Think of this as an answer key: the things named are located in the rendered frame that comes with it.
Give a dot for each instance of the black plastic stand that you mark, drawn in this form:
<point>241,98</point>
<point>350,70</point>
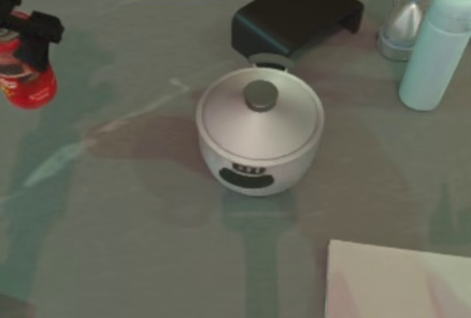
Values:
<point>294,12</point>

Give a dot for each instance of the white pot with lid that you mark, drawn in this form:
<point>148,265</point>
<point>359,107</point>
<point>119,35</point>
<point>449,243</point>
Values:
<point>257,172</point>

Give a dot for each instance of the mint green thermos bottle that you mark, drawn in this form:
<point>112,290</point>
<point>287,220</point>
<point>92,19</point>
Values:
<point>430,56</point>

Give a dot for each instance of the metallic pot lid black knob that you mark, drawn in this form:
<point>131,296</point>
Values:
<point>254,126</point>

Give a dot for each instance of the red soda can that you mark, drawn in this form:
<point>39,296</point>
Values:
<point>31,88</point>

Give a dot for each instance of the white cloth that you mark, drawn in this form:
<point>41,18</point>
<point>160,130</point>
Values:
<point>397,285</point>

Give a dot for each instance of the blue sand hourglass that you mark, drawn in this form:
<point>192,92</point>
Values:
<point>403,23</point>

